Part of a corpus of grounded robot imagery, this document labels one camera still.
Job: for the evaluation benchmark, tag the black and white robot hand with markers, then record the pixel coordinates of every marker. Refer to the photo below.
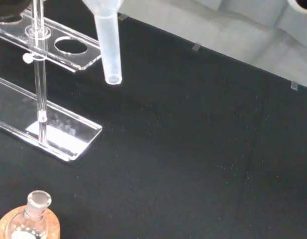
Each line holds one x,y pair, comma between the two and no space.
6,6

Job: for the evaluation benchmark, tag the clear acrylic funnel stand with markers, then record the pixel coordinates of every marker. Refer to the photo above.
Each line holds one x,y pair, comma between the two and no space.
56,134

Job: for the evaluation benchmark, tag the clear tape piece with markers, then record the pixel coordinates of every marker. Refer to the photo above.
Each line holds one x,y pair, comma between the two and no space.
294,85
123,16
196,47

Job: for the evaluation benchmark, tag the round-bottom glass flask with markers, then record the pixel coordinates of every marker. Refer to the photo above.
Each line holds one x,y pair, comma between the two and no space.
38,201

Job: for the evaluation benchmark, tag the black cloth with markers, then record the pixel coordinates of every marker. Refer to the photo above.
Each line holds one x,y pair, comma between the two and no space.
180,149

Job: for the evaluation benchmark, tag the white tube with dark opening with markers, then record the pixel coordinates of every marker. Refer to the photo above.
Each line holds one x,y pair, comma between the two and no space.
292,21

